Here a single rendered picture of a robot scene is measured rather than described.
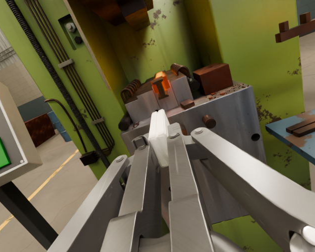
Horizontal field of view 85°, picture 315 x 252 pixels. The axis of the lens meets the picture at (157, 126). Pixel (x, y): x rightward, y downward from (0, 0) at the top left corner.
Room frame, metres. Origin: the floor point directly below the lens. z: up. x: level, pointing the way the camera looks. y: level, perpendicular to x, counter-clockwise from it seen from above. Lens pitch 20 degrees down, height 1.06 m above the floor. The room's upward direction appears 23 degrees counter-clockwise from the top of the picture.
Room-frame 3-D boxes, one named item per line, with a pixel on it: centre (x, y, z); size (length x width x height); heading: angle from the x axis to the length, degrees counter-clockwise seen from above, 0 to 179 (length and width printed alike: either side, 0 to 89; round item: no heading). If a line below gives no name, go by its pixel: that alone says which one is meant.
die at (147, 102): (0.71, -0.06, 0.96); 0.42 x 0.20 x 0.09; 171
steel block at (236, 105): (0.72, -0.12, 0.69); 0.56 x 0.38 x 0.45; 171
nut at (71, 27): (0.69, 0.14, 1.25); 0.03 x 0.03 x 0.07; 81
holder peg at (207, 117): (0.41, -0.13, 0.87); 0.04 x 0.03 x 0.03; 171
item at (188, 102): (0.46, -0.10, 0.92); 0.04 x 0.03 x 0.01; 179
